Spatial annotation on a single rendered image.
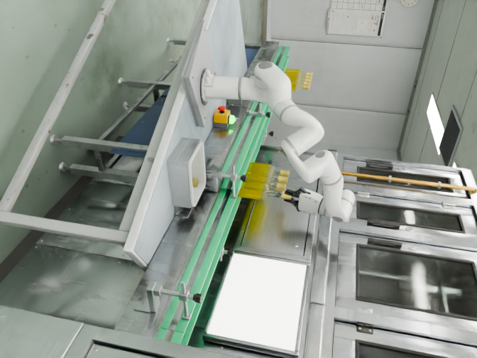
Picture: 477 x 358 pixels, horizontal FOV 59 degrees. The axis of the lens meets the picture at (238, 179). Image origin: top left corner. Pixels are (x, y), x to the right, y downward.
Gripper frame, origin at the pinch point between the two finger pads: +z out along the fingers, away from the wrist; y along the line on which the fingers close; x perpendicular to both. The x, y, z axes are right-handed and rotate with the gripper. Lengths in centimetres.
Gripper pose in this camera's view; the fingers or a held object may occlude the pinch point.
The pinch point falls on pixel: (289, 196)
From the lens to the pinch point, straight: 194.2
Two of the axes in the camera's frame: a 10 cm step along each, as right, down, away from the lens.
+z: -8.8, -2.8, 3.8
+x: -4.7, 5.3, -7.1
